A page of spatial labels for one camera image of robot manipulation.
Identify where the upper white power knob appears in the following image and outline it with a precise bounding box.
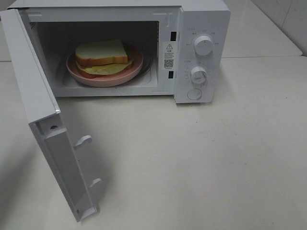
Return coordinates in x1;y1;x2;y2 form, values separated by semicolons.
194;34;213;56

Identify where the sandwich with lettuce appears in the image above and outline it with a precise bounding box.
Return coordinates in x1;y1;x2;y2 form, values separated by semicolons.
74;39;134;79

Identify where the round white door button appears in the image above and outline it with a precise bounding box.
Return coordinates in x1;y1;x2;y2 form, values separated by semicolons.
187;89;202;100

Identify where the pink round plate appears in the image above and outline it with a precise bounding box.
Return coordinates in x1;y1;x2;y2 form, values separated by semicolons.
66;44;143;87

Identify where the glass microwave turntable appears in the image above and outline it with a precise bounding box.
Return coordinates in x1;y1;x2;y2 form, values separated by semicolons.
62;56;156;87

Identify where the white microwave oven body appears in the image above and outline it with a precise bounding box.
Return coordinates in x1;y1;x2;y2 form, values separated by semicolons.
7;0;231;103

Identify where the white warning sticker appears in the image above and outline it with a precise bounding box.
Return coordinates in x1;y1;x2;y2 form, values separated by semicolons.
163;41;176;69

